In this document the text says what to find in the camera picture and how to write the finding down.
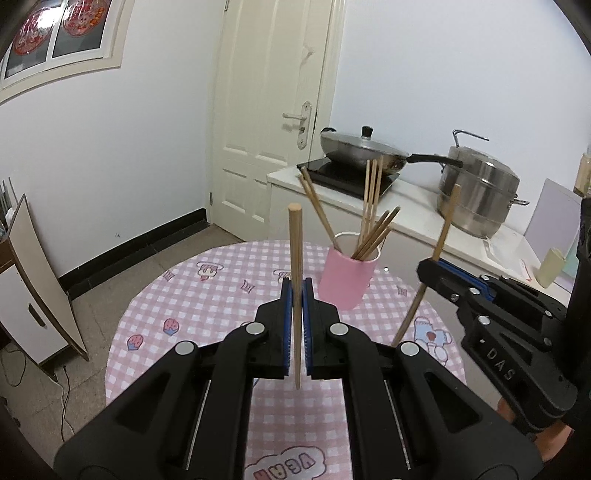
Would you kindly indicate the grey metal strips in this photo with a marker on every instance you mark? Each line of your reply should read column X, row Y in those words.
column 7, row 203

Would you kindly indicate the glass wok lid black knob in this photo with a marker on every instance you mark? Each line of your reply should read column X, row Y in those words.
column 355, row 141

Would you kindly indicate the black induction cooker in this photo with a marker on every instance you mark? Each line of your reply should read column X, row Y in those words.
column 332, row 177

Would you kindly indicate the red round window sticker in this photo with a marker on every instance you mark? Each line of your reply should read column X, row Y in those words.
column 85, row 18
column 34, row 32

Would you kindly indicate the white kitchen counter cabinet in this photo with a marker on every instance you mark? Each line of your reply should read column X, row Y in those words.
column 415, row 207

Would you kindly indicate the pink checked bear tablecloth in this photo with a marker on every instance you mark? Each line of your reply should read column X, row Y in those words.
column 207, row 314

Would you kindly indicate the stainless steel steamer pot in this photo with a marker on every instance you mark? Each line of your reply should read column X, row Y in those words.
column 480, row 198

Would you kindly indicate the beige framed window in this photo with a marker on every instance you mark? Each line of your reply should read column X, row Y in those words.
column 55, row 74

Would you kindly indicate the single round-tipped wooden chopstick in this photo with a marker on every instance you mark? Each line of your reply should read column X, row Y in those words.
column 296, row 258
column 442, row 230

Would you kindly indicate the bundle of wooden chopsticks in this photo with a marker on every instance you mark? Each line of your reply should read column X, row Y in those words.
column 369, row 203

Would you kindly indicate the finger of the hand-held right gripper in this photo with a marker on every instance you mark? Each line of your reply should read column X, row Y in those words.
column 466, row 277
column 436, row 281

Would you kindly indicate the white and wood cabinet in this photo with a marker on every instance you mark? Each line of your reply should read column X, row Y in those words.
column 27, row 300

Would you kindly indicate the pink cylindrical cup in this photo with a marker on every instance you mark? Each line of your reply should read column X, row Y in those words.
column 344, row 281

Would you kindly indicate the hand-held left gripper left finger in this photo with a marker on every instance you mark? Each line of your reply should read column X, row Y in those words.
column 270, row 341

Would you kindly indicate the person's right forearm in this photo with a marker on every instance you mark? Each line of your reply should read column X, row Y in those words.
column 556, row 443

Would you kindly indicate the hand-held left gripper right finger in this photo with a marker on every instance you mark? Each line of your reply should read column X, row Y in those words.
column 323, row 341

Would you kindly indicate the white paper leaflet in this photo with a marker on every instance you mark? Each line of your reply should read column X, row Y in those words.
column 512, row 263

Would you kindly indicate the pale lilac board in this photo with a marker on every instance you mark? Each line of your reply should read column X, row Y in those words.
column 554, row 217

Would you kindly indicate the cream panel door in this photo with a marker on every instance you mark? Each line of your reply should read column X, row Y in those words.
column 258, row 115

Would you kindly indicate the pale green cup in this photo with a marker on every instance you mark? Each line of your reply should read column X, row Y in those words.
column 549, row 270

